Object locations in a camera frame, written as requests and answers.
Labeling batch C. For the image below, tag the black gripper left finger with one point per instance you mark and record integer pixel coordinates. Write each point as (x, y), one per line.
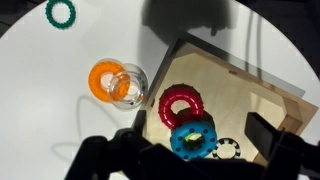
(113, 156)

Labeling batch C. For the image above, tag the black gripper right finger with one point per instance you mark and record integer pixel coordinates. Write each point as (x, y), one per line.
(276, 146)

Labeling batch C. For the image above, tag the slatted wooden tray box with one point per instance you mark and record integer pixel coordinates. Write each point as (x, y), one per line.
(233, 93)

